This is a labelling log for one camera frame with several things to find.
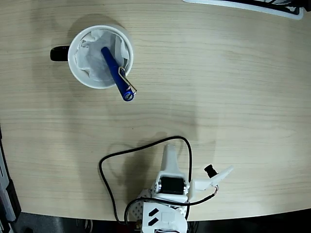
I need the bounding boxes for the thin black camera cable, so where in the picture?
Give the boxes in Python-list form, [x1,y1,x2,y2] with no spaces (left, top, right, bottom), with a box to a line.
[123,185,219,225]

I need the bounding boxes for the crumpled white tissue paper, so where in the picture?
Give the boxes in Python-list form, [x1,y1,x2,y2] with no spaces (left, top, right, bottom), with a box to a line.
[74,28,129,82]

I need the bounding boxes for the white-edged dark board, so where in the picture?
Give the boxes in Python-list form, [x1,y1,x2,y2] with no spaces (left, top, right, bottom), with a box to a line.
[182,0,305,20]

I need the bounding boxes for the white mug with black handle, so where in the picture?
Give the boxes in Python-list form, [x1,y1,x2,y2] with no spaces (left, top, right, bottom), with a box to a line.
[50,24,135,90]

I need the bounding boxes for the blue metal pen with clip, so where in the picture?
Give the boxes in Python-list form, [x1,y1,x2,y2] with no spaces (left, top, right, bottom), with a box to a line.
[100,47,138,102]

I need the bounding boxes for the grey and black device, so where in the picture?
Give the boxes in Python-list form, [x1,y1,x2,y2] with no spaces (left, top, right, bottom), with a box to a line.
[0,123,22,233]

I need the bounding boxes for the thick black cable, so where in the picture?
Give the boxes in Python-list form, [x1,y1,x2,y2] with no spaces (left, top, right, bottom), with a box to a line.
[98,135,193,224]

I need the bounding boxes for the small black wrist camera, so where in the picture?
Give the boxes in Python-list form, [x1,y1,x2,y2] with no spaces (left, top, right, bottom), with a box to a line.
[203,164,219,179]

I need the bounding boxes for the white gripper body with motor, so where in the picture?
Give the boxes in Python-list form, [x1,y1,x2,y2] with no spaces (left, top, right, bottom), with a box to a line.
[145,171,195,203]

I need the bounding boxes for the white perforated plate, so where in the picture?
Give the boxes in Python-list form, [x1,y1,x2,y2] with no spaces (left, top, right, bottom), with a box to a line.
[130,188,151,220]

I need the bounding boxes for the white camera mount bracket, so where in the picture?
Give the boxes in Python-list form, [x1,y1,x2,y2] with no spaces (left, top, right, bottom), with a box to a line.
[190,165,235,195]

